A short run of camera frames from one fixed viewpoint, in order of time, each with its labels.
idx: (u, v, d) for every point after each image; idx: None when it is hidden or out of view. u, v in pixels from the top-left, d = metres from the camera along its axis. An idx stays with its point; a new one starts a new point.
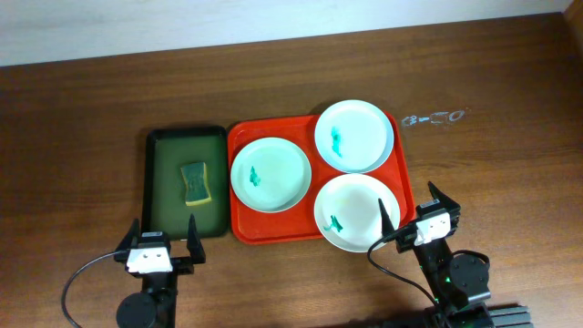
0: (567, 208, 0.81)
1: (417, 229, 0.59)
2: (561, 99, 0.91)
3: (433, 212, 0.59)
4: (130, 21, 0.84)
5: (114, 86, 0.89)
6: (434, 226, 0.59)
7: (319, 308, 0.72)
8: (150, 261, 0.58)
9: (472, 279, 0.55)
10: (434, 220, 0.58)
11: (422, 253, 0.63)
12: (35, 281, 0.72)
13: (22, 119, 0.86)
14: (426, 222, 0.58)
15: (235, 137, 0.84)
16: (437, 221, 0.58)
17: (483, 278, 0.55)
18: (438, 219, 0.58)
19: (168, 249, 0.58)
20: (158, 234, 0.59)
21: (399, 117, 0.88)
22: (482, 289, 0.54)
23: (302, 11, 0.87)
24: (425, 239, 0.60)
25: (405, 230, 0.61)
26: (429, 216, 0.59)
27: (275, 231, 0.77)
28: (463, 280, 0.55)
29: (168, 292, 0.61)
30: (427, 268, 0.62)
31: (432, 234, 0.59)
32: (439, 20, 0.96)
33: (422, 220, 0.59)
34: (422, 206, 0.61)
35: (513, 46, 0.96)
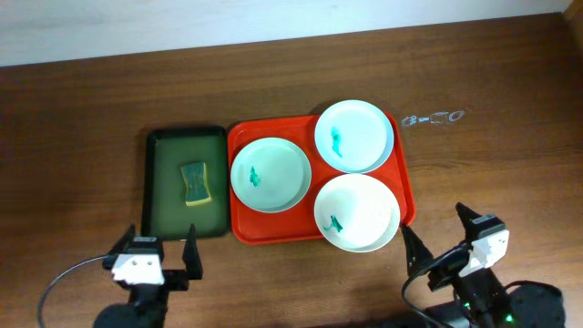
0: (569, 208, 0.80)
1: (473, 250, 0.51)
2: (563, 98, 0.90)
3: (490, 230, 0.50)
4: (130, 23, 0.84)
5: (116, 87, 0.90)
6: (494, 248, 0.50)
7: (318, 309, 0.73)
8: (139, 270, 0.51)
9: (543, 316, 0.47)
10: (491, 238, 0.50)
11: (465, 292, 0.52)
12: (38, 280, 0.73)
13: (25, 120, 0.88)
14: (484, 242, 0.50)
15: (235, 136, 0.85)
16: (496, 240, 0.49)
17: (557, 315, 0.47)
18: (496, 238, 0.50)
19: (160, 257, 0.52)
20: (151, 240, 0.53)
21: (399, 117, 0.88)
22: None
23: (302, 11, 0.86)
24: (484, 264, 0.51)
25: (456, 252, 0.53)
26: (485, 233, 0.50)
27: (275, 231, 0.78)
28: (530, 319, 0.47)
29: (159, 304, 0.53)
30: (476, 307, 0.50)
31: (492, 258, 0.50)
32: (442, 19, 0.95)
33: (478, 239, 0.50)
34: (474, 222, 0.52)
35: (516, 44, 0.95)
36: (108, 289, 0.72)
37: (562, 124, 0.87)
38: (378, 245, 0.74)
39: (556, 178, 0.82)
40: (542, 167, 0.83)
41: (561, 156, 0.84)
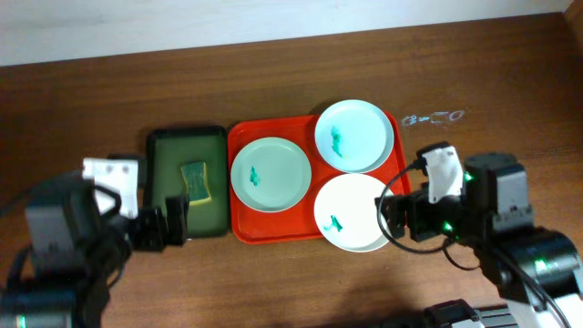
0: (568, 208, 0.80)
1: (426, 163, 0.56)
2: (562, 99, 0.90)
3: (437, 145, 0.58)
4: (130, 23, 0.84)
5: (116, 87, 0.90)
6: (444, 158, 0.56)
7: (318, 308, 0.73)
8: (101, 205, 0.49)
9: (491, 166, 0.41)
10: (438, 150, 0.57)
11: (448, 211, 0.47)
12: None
13: (24, 120, 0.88)
14: (431, 153, 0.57)
15: (235, 136, 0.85)
16: (444, 152, 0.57)
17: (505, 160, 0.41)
18: (444, 150, 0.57)
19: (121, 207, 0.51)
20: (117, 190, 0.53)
21: (399, 117, 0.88)
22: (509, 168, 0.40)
23: (302, 11, 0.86)
24: (444, 174, 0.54)
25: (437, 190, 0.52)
26: (434, 148, 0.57)
27: (275, 231, 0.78)
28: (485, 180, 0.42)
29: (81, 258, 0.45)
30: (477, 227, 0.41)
31: (447, 167, 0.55)
32: (442, 18, 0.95)
33: (426, 152, 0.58)
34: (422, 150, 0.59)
35: (516, 44, 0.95)
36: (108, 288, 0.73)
37: (562, 124, 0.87)
38: (378, 244, 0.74)
39: (556, 178, 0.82)
40: (542, 167, 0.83)
41: (561, 156, 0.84)
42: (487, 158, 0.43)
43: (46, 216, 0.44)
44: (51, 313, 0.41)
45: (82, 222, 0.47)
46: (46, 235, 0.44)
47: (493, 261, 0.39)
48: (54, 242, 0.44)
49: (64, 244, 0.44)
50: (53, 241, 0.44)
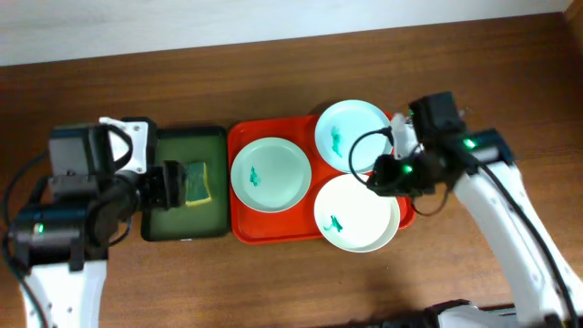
0: (568, 208, 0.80)
1: None
2: (563, 99, 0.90)
3: None
4: (131, 23, 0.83)
5: (116, 87, 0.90)
6: None
7: (319, 308, 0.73)
8: None
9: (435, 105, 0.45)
10: None
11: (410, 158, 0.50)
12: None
13: (25, 121, 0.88)
14: None
15: (235, 136, 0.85)
16: None
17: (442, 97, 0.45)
18: None
19: None
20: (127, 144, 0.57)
21: (399, 117, 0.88)
22: (445, 99, 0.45)
23: (303, 11, 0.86)
24: None
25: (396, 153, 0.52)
26: None
27: (275, 231, 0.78)
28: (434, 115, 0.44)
29: (98, 182, 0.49)
30: (424, 131, 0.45)
31: None
32: (443, 19, 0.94)
33: None
34: None
35: (517, 44, 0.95)
36: (110, 288, 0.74)
37: (563, 124, 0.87)
38: (378, 245, 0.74)
39: (557, 179, 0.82)
40: (542, 168, 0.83)
41: (562, 156, 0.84)
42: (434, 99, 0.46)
43: (64, 141, 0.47)
44: (63, 225, 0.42)
45: (99, 154, 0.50)
46: (66, 161, 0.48)
47: (434, 150, 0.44)
48: (71, 169, 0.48)
49: (80, 170, 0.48)
50: (69, 168, 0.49)
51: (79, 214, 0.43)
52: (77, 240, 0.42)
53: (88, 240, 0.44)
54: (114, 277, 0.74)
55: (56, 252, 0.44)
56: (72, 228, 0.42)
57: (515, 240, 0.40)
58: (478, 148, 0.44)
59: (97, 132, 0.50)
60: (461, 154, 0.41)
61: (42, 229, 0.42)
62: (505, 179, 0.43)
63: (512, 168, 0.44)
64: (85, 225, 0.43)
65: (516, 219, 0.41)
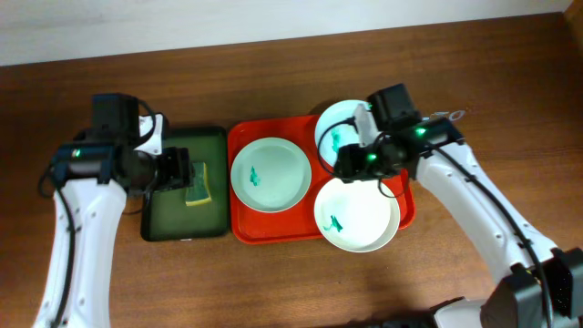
0: (569, 208, 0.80)
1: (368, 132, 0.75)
2: (563, 98, 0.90)
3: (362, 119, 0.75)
4: (130, 23, 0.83)
5: (115, 87, 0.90)
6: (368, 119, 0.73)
7: (319, 309, 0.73)
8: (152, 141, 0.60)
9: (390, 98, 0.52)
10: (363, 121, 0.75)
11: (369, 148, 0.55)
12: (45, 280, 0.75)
13: (25, 121, 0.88)
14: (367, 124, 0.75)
15: (235, 137, 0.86)
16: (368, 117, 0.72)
17: (394, 91, 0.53)
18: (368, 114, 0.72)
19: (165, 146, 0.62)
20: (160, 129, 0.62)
21: None
22: (396, 94, 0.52)
23: (302, 11, 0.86)
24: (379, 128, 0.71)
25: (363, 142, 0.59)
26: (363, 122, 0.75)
27: (275, 231, 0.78)
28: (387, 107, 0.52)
29: (126, 142, 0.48)
30: (382, 123, 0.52)
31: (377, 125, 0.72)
32: (443, 18, 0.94)
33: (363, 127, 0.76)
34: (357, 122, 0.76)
35: (517, 44, 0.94)
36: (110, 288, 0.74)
37: (563, 124, 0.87)
38: (379, 245, 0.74)
39: (557, 178, 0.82)
40: (543, 167, 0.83)
41: (563, 156, 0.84)
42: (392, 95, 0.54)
43: (107, 108, 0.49)
44: (98, 158, 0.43)
45: (127, 122, 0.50)
46: (107, 115, 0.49)
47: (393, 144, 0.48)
48: (107, 125, 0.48)
49: (114, 127, 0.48)
50: (104, 123, 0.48)
51: (112, 147, 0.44)
52: (108, 169, 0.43)
53: (117, 178, 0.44)
54: (114, 277, 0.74)
55: (91, 178, 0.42)
56: (107, 160, 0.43)
57: (466, 200, 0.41)
58: (430, 132, 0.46)
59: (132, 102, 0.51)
60: (412, 144, 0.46)
61: (80, 154, 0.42)
62: (455, 153, 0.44)
63: (463, 145, 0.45)
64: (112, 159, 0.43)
65: (469, 186, 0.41)
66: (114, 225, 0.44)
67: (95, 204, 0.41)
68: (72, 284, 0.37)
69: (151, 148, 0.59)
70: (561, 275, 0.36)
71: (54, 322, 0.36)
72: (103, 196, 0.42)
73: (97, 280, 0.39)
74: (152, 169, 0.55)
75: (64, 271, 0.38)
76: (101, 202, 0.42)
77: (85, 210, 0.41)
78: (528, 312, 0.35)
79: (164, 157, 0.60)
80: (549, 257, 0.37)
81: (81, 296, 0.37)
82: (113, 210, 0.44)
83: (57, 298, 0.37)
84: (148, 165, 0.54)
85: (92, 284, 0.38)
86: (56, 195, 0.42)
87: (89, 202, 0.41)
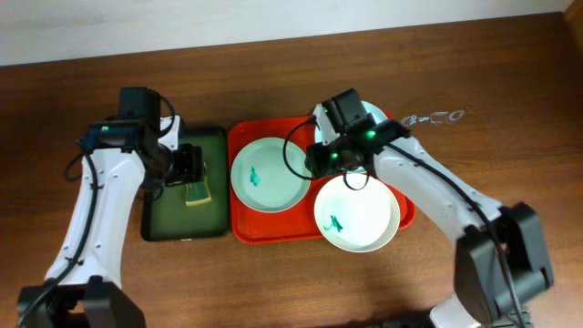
0: (569, 208, 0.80)
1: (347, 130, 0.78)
2: (563, 98, 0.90)
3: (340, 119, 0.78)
4: (130, 23, 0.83)
5: (115, 87, 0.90)
6: None
7: (319, 308, 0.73)
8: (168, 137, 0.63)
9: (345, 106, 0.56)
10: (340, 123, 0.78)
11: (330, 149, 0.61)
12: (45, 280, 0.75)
13: (25, 120, 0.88)
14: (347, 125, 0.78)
15: (235, 136, 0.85)
16: None
17: (348, 97, 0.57)
18: None
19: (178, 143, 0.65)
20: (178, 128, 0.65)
21: (399, 117, 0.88)
22: (348, 99, 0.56)
23: (302, 11, 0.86)
24: None
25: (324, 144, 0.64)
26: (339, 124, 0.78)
27: (276, 231, 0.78)
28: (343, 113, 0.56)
29: (150, 128, 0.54)
30: (339, 127, 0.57)
31: None
32: (443, 18, 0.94)
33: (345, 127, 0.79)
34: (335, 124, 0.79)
35: (516, 44, 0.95)
36: None
37: (563, 124, 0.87)
38: (378, 245, 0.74)
39: (557, 178, 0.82)
40: (542, 167, 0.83)
41: (562, 156, 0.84)
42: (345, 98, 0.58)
43: (133, 99, 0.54)
44: (124, 134, 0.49)
45: (150, 111, 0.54)
46: (133, 103, 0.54)
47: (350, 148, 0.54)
48: (132, 110, 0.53)
49: (139, 114, 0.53)
50: (130, 109, 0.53)
51: (138, 126, 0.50)
52: (133, 143, 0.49)
53: (140, 153, 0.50)
54: None
55: (116, 148, 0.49)
56: (132, 137, 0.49)
57: (415, 179, 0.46)
58: (379, 133, 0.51)
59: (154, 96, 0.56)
60: (362, 148, 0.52)
61: (107, 128, 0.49)
62: (404, 145, 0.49)
63: (410, 138, 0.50)
64: (138, 137, 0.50)
65: (419, 167, 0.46)
66: (131, 194, 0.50)
67: (117, 168, 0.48)
68: (90, 232, 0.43)
69: (169, 141, 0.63)
70: (513, 232, 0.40)
71: (73, 260, 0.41)
72: (127, 162, 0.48)
73: (113, 230, 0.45)
74: (168, 161, 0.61)
75: (85, 220, 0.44)
76: (122, 168, 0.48)
77: (107, 172, 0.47)
78: (486, 266, 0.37)
79: (180, 152, 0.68)
80: (496, 215, 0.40)
81: (97, 242, 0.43)
82: (132, 179, 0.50)
83: (78, 241, 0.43)
84: (167, 157, 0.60)
85: (108, 234, 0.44)
86: (84, 160, 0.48)
87: (112, 166, 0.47)
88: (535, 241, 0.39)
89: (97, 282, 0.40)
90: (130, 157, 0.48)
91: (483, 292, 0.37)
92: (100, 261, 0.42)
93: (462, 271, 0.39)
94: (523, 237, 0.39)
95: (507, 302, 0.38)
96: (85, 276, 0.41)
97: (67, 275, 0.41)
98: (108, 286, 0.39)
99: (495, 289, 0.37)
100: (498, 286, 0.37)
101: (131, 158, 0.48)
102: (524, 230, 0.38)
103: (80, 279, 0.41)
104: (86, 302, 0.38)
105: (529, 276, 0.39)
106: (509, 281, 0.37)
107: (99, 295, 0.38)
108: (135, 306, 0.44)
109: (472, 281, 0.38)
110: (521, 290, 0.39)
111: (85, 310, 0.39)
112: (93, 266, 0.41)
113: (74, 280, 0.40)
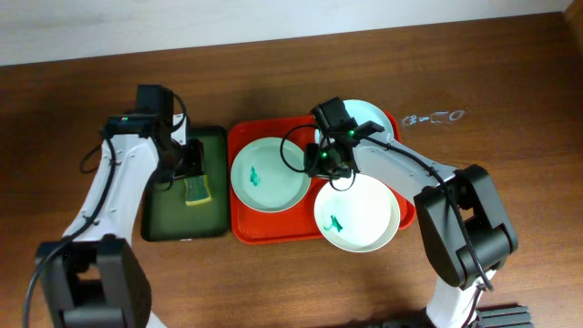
0: (569, 208, 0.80)
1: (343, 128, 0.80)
2: (562, 98, 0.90)
3: None
4: (130, 23, 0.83)
5: (115, 87, 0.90)
6: None
7: (319, 308, 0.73)
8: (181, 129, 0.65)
9: (333, 113, 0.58)
10: None
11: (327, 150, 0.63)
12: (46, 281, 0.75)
13: (24, 121, 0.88)
14: None
15: (235, 136, 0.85)
16: None
17: (333, 103, 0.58)
18: None
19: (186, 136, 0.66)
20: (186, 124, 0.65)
21: (399, 117, 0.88)
22: (332, 105, 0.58)
23: (302, 10, 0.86)
24: None
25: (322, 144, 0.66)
26: None
27: (275, 231, 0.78)
28: (330, 117, 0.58)
29: (164, 121, 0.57)
30: (325, 131, 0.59)
31: None
32: (443, 18, 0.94)
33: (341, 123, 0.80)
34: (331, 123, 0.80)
35: (517, 43, 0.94)
36: None
37: (563, 124, 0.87)
38: (378, 245, 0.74)
39: (557, 178, 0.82)
40: (542, 167, 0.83)
41: (562, 156, 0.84)
42: (332, 103, 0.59)
43: (147, 97, 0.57)
44: (141, 127, 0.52)
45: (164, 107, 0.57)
46: (148, 100, 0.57)
47: (338, 148, 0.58)
48: (148, 107, 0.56)
49: (154, 107, 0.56)
50: (146, 105, 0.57)
51: (155, 119, 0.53)
52: (148, 131, 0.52)
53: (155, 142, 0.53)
54: None
55: (132, 135, 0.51)
56: (148, 127, 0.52)
57: (385, 161, 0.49)
58: (358, 131, 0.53)
59: (167, 93, 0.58)
60: (349, 147, 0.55)
61: (127, 120, 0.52)
62: (379, 136, 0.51)
63: (383, 131, 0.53)
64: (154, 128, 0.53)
65: (388, 149, 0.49)
66: (141, 175, 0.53)
67: (134, 148, 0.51)
68: (107, 198, 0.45)
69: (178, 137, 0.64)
70: (472, 195, 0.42)
71: (90, 219, 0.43)
72: (142, 147, 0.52)
73: (126, 203, 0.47)
74: (178, 156, 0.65)
75: (101, 188, 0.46)
76: (138, 150, 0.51)
77: (125, 152, 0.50)
78: (444, 221, 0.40)
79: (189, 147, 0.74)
80: (452, 178, 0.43)
81: (113, 207, 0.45)
82: (146, 162, 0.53)
83: (94, 205, 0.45)
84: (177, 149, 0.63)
85: (123, 202, 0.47)
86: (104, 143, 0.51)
87: (130, 147, 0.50)
88: (490, 200, 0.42)
89: (110, 240, 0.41)
90: (147, 142, 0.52)
91: (446, 249, 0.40)
92: (114, 225, 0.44)
93: (427, 236, 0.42)
94: (477, 194, 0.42)
95: (470, 261, 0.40)
96: (98, 234, 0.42)
97: (83, 233, 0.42)
98: (120, 243, 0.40)
99: (455, 247, 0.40)
100: (460, 246, 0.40)
101: (147, 143, 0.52)
102: (477, 189, 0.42)
103: (95, 237, 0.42)
104: (100, 258, 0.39)
105: (492, 239, 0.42)
106: (467, 240, 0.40)
107: (112, 251, 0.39)
108: (142, 276, 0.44)
109: (436, 242, 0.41)
110: (485, 251, 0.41)
111: (98, 267, 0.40)
112: (107, 227, 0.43)
113: (88, 237, 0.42)
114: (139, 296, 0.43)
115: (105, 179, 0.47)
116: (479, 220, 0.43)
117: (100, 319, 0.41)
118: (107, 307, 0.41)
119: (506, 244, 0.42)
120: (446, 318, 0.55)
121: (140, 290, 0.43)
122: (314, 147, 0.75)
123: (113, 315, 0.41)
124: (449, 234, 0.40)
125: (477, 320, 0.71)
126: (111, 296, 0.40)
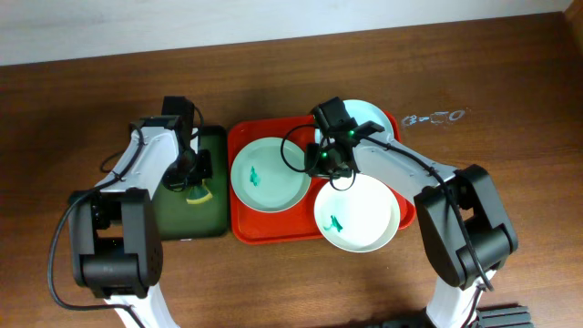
0: (568, 208, 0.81)
1: None
2: (562, 98, 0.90)
3: None
4: (130, 22, 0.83)
5: (115, 87, 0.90)
6: None
7: (319, 308, 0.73)
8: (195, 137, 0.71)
9: (335, 114, 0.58)
10: None
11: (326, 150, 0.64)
12: (46, 281, 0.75)
13: (23, 121, 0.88)
14: None
15: (235, 136, 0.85)
16: None
17: (333, 104, 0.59)
18: None
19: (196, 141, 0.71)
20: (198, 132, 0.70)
21: (399, 117, 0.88)
22: (334, 106, 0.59)
23: (302, 10, 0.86)
24: None
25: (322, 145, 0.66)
26: None
27: (275, 231, 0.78)
28: (331, 117, 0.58)
29: (185, 121, 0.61)
30: (325, 130, 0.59)
31: None
32: (443, 18, 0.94)
33: None
34: None
35: (517, 44, 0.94)
36: None
37: (563, 124, 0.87)
38: (378, 245, 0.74)
39: (556, 178, 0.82)
40: (543, 167, 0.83)
41: (562, 156, 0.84)
42: (333, 104, 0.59)
43: (175, 102, 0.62)
44: (165, 123, 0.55)
45: (184, 110, 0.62)
46: (170, 106, 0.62)
47: (339, 148, 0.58)
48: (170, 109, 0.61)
49: (176, 110, 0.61)
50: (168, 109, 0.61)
51: (178, 119, 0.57)
52: (173, 126, 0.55)
53: (176, 138, 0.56)
54: None
55: (158, 128, 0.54)
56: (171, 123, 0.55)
57: (385, 161, 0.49)
58: (358, 132, 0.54)
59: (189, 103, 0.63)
60: (349, 146, 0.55)
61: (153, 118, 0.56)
62: (380, 136, 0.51)
63: (384, 131, 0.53)
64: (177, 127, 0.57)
65: (388, 149, 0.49)
66: (163, 166, 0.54)
67: (159, 135, 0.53)
68: (134, 163, 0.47)
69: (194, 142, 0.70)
70: (472, 196, 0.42)
71: (117, 176, 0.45)
72: (167, 138, 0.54)
73: (149, 177, 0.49)
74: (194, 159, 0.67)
75: (129, 158, 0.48)
76: (165, 139, 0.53)
77: (151, 137, 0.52)
78: (443, 220, 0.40)
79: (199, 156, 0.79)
80: (452, 178, 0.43)
81: (138, 171, 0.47)
82: (168, 154, 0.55)
83: (123, 168, 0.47)
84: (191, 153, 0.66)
85: (148, 172, 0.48)
86: (134, 131, 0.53)
87: (157, 134, 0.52)
88: (491, 200, 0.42)
89: (135, 190, 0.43)
90: (169, 133, 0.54)
91: (445, 248, 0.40)
92: (138, 184, 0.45)
93: (427, 236, 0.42)
94: (476, 194, 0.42)
95: (470, 261, 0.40)
96: (124, 188, 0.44)
97: (109, 186, 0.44)
98: (143, 191, 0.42)
99: (455, 247, 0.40)
100: (459, 247, 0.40)
101: (170, 134, 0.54)
102: (477, 189, 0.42)
103: (121, 189, 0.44)
104: (125, 208, 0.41)
105: (493, 239, 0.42)
106: (467, 240, 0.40)
107: (136, 198, 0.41)
108: (158, 238, 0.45)
109: (436, 241, 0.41)
110: (485, 251, 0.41)
111: (123, 217, 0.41)
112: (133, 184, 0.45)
113: (114, 188, 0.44)
114: (152, 254, 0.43)
115: (132, 153, 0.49)
116: (479, 220, 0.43)
117: (117, 270, 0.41)
118: (123, 256, 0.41)
119: (506, 244, 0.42)
120: (445, 319, 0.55)
121: (154, 248, 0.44)
122: (314, 147, 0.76)
123: (129, 267, 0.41)
124: (448, 232, 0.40)
125: (477, 320, 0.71)
126: (129, 243, 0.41)
